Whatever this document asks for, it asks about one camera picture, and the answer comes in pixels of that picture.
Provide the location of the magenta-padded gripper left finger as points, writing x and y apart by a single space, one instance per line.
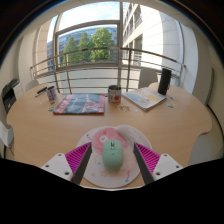
77 160

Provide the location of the round white pink mouse pad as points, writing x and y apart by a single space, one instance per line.
106 133

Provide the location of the white open booklet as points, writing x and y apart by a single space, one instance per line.
145 98

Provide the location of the mint green computer mouse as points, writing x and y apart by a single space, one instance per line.
112 156

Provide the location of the black cylindrical speaker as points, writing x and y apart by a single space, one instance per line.
164 81

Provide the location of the black office printer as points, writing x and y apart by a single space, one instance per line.
8 96

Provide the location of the red and dark magazine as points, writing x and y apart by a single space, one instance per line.
80 104

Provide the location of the metal balcony railing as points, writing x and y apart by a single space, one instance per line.
100 65

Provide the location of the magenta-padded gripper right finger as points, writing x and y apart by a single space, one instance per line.
148 160

